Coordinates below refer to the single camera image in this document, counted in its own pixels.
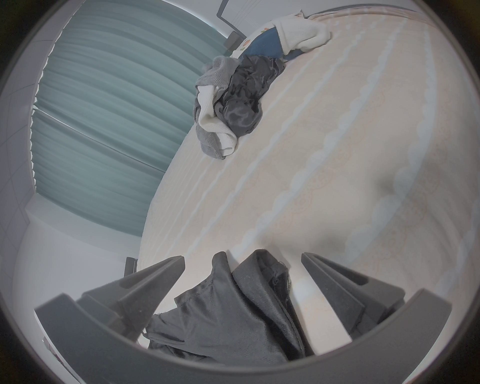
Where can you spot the grey bedside table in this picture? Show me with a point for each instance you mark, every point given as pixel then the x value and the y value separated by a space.
pixel 233 38

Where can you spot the bed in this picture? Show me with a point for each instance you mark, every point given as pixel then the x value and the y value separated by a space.
pixel 356 150

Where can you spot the black T-shirt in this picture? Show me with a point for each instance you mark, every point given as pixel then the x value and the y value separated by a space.
pixel 232 318

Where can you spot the pile of clothes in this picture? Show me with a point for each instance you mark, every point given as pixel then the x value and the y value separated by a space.
pixel 240 97

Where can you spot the white printed pillow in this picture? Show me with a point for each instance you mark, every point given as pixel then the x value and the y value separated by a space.
pixel 245 43

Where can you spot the blue-green curtain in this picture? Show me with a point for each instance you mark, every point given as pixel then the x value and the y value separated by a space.
pixel 93 176
pixel 120 75

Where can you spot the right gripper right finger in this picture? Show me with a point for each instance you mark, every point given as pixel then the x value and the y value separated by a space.
pixel 339 292

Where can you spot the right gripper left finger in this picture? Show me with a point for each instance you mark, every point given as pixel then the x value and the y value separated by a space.
pixel 150 292

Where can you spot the black chest of drawers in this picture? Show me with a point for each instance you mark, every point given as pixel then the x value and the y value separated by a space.
pixel 130 266

